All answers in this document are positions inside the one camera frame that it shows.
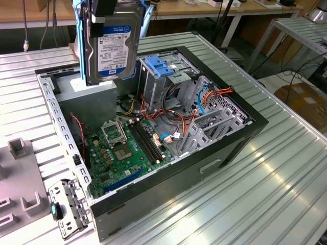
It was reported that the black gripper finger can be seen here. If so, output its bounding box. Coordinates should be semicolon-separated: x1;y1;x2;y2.
88;0;119;38

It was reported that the hard disk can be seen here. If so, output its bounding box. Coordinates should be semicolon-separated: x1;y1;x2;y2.
72;0;145;87

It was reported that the grey metal disk bay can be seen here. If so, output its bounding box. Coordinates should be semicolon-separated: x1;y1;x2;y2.
177;107;253;158

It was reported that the blue plastic drive latch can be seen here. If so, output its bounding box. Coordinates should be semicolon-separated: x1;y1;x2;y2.
145;56;174;78

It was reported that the grey power supply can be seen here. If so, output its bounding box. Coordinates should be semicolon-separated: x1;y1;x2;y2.
55;76;118;128

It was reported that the grey optical drive cage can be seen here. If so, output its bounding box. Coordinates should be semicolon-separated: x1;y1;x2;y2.
137;52;200;113

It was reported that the wooden desk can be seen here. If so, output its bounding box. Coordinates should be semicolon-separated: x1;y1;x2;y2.
0;0;305;30

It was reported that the metal socket cover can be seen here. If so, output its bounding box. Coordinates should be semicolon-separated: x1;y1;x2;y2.
101;119;128;148

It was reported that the black case fan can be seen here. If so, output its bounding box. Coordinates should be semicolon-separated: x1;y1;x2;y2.
68;113;89;164

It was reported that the black RAM slot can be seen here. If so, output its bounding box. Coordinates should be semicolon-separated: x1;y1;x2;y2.
135;119;166;160
129;122;159;164

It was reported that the CPU socket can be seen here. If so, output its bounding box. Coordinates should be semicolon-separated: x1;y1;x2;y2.
113;144;133;162

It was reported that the black tripod stand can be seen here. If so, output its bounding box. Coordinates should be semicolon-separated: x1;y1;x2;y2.
211;0;245;61

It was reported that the green motherboard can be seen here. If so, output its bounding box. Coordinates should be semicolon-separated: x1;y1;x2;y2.
85;118;177;200

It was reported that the blue expansion slot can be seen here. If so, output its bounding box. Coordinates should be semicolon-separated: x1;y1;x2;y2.
103;167;145;192

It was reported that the grey parts rack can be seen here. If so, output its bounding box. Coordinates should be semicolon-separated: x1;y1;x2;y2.
0;137;52;230

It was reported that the black open PC case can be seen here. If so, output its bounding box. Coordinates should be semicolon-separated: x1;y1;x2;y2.
34;45;269;242

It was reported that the black latch with blue mark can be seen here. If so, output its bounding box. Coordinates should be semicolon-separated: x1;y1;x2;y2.
50;203;63;221

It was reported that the metal slat side table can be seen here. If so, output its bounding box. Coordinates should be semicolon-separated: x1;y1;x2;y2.
246;16;327;75

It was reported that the brown cardboard box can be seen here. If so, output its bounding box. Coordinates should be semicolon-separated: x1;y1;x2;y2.
274;82;327;128

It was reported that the black cable with metal connector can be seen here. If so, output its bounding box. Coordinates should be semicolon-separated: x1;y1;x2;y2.
21;0;30;53

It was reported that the bundle of coloured wires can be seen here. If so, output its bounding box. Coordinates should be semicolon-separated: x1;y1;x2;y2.
116;93;202;140

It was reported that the blue data wire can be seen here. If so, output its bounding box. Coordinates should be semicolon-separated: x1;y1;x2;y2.
197;85;213;115

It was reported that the metal rear slot bracket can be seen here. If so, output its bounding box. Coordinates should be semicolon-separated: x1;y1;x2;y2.
48;178;92;240

